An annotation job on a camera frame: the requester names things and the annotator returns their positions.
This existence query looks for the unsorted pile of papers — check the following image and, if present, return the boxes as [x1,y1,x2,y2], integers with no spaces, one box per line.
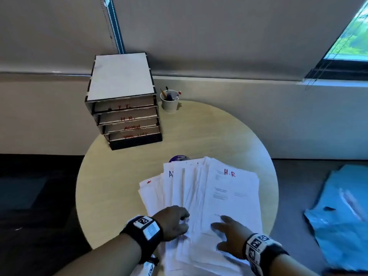
[138,156,264,276]

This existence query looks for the black marker wrist strap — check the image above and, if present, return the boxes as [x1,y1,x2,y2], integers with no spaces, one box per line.
[243,232,289,276]
[120,215,164,263]

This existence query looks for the person's left hand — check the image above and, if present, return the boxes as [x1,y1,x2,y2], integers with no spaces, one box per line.
[151,205,191,242]

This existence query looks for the blue dotted blind strip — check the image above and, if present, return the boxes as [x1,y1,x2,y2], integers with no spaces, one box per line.
[102,0,126,54]

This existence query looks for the person's right forearm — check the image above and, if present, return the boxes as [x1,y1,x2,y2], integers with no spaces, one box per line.
[270,254,320,276]

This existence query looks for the white pen cup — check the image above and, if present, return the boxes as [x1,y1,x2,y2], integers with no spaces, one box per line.
[159,89,181,113]

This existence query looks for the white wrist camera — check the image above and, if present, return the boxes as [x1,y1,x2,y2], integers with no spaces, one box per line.
[141,255,160,276]

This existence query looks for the blue plastic bag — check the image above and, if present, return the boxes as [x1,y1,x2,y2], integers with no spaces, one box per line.
[304,164,368,272]

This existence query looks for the person's left forearm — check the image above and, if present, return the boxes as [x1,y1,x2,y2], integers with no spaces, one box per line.
[53,232,143,276]

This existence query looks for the window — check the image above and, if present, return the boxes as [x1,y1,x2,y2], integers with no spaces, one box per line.
[304,0,368,81]

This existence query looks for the cardboard document tray organizer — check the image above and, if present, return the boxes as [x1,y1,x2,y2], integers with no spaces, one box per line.
[85,52,158,115]

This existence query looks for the person's right hand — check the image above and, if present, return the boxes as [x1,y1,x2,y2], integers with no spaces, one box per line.
[210,215,253,260]

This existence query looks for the dark window blind cords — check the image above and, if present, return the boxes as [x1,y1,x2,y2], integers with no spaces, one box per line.
[304,59,335,91]

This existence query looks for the round wooden table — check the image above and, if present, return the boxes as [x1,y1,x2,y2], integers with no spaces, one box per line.
[75,100,279,256]

